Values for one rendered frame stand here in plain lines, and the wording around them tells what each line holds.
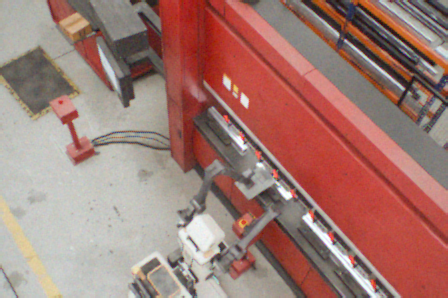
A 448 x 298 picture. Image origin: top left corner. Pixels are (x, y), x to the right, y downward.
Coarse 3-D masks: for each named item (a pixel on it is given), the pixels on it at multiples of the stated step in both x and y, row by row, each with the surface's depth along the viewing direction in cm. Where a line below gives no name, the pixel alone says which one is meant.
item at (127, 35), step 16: (96, 0) 353; (112, 0) 354; (128, 0) 355; (96, 16) 354; (112, 16) 346; (128, 16) 346; (112, 32) 338; (128, 32) 338; (144, 32) 342; (112, 48) 349; (128, 48) 346; (144, 48) 354; (128, 64) 420
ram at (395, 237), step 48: (240, 48) 326; (240, 96) 361; (288, 96) 306; (288, 144) 337; (336, 144) 289; (336, 192) 316; (384, 192) 274; (384, 240) 298; (432, 240) 260; (432, 288) 282
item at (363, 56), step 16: (304, 0) 540; (304, 16) 533; (320, 16) 528; (336, 32) 516; (352, 48) 501; (368, 64) 491; (384, 64) 500; (400, 64) 500; (384, 80) 484; (400, 80) 486; (400, 96) 477; (416, 96) 476; (416, 112) 471
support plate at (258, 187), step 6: (258, 168) 396; (258, 174) 394; (258, 180) 391; (264, 180) 391; (270, 180) 391; (240, 186) 387; (258, 186) 388; (264, 186) 388; (246, 192) 385; (252, 192) 385; (258, 192) 385
